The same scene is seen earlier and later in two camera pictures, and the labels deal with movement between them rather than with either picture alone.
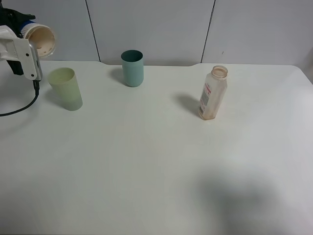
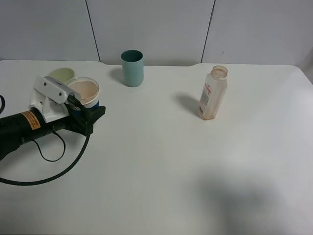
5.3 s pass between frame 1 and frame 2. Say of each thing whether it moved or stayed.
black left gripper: moved
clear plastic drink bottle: stayed
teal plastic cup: stayed
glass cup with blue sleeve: moved
